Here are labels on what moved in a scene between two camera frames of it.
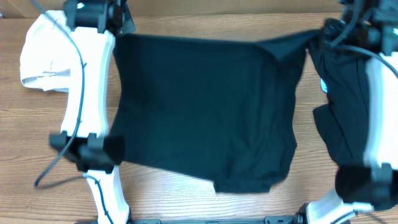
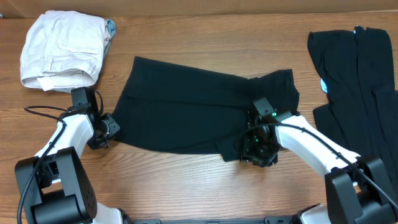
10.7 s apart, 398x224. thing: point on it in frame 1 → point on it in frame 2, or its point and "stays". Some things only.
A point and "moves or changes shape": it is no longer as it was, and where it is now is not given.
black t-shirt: [217, 109] moves or changes shape
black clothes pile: [342, 118] stays
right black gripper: [328, 30] → [251, 155]
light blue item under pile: [323, 86] stays
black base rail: [291, 219] stays
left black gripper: [125, 22] → [110, 125]
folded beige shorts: [45, 60] stays
